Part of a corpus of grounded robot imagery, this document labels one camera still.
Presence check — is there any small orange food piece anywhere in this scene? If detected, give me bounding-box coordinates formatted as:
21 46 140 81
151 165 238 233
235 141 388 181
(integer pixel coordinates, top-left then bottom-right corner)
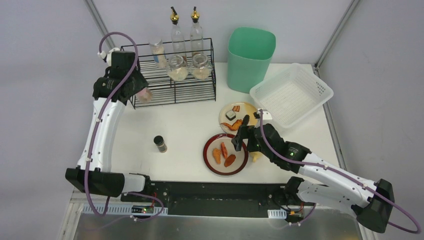
232 105 241 112

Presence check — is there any sushi roll piece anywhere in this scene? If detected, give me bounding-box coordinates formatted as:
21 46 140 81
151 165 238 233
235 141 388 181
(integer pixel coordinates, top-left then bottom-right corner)
225 110 237 121

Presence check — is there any cream floral plate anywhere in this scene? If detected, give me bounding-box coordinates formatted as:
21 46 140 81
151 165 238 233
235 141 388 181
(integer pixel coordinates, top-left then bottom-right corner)
218 102 258 135

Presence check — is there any glass rice jar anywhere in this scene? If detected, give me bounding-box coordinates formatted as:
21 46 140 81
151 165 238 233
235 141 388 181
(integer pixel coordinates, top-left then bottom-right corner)
191 53 212 80
166 55 189 82

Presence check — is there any orange fried nugget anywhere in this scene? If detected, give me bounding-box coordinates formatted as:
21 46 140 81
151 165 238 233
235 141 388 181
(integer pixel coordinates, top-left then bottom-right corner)
212 148 222 165

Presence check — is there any fried chicken wing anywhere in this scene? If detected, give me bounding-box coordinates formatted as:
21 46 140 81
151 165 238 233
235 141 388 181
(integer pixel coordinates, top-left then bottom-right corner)
220 119 243 131

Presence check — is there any glass oil bottle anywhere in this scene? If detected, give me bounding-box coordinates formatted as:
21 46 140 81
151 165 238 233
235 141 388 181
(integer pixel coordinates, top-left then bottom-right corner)
189 6 204 57
170 6 187 61

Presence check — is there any green trash bin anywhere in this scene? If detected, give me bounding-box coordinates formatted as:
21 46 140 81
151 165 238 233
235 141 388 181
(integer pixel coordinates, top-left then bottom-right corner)
227 26 276 93

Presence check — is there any red food piece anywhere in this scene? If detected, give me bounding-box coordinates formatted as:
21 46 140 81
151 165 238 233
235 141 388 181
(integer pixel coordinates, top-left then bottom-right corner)
220 142 228 159

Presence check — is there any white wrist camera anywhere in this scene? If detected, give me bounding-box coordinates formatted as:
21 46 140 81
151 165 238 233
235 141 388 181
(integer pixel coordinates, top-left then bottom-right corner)
97 47 120 67
253 108 273 121

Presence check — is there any brown fried piece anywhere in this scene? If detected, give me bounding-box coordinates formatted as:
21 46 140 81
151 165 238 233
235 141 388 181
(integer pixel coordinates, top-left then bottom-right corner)
224 154 236 168

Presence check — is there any red rimmed plate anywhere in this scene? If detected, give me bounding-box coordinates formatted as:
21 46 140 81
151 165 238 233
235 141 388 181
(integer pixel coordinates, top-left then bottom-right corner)
203 133 249 176

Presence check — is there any pink cap spice jar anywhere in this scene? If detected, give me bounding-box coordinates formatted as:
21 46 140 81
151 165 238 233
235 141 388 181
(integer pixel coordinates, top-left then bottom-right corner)
135 87 153 104

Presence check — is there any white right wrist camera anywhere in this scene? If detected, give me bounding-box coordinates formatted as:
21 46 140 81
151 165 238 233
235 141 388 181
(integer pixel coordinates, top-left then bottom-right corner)
253 108 273 121

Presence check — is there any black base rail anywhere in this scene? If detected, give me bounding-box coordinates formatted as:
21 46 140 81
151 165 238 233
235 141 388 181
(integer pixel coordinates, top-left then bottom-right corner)
120 181 301 218

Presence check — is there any yellow food piece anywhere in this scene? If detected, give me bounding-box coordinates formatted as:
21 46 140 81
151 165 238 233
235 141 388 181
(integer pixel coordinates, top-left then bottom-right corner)
249 151 263 163

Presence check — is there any black wire rack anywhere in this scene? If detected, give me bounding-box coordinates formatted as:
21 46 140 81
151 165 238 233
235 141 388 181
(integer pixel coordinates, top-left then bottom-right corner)
128 37 217 109

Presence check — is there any silver lid bead jar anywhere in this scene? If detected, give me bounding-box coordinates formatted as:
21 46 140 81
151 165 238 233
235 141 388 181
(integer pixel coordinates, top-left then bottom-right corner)
148 37 167 69

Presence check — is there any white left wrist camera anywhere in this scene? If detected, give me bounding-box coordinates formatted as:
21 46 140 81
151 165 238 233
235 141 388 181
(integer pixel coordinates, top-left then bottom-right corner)
97 47 120 67

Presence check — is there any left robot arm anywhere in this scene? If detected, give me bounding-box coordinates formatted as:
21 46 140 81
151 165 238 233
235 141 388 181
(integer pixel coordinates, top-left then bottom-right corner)
65 97 223 198

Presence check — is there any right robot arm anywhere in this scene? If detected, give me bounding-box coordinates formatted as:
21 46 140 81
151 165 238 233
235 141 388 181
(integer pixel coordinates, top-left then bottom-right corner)
231 123 395 233

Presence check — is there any black cap spice jar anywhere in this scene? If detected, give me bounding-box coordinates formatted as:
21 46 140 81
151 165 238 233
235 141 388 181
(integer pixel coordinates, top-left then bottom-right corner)
153 135 168 153

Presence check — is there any black spiky sea cucumber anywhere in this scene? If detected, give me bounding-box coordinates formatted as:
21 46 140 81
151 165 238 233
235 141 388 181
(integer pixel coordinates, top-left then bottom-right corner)
242 114 250 126

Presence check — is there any white plastic basket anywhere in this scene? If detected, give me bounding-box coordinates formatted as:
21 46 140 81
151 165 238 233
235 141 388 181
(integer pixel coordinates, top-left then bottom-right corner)
249 63 334 130

